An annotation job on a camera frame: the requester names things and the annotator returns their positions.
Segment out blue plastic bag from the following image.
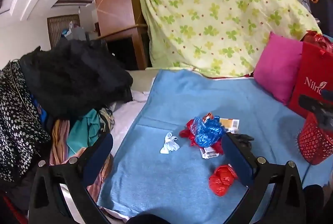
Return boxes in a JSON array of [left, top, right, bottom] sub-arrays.
[[190, 116, 226, 148]]

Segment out long white medicine box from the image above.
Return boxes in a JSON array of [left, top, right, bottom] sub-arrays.
[[200, 147, 220, 159]]

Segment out black fuzzy garment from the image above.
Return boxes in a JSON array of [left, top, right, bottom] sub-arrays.
[[19, 38, 133, 120]]

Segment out orange white wrapper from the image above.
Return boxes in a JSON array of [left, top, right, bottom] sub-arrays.
[[203, 113, 214, 122]]

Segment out red plastic mesh basket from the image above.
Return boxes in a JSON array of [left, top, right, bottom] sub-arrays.
[[297, 113, 333, 165]]

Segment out red foil bag in tote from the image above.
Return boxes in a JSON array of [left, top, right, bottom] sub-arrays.
[[302, 30, 332, 56]]

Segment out orange white carton box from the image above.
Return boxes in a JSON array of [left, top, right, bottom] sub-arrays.
[[220, 118, 239, 133]]

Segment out red Nilrich shopping bag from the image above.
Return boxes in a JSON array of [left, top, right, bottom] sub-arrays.
[[288, 42, 332, 118]]

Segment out pink pillow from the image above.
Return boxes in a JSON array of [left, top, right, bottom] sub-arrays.
[[253, 32, 303, 105]]

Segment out red plastic ball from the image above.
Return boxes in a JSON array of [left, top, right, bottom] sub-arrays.
[[208, 164, 238, 197]]

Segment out white tissue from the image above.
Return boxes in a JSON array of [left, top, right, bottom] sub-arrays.
[[160, 133, 180, 154]]

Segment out brown wooden cabinet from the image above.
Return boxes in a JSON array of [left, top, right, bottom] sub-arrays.
[[95, 0, 148, 70]]

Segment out pink orange striped cloth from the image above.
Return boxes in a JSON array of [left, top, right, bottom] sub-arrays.
[[50, 120, 70, 165]]

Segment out black white dotted garment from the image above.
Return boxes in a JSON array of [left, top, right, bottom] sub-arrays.
[[0, 61, 51, 184]]

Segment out red plastic bag strip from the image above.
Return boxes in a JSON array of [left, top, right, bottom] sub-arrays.
[[179, 119, 224, 155]]

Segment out teal cloth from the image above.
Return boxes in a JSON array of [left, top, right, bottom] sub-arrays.
[[67, 109, 101, 157]]

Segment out green clover patterned quilt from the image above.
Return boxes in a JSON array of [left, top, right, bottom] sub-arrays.
[[140, 0, 319, 78]]

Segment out blue bed blanket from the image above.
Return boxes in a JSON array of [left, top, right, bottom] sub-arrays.
[[98, 70, 332, 223]]

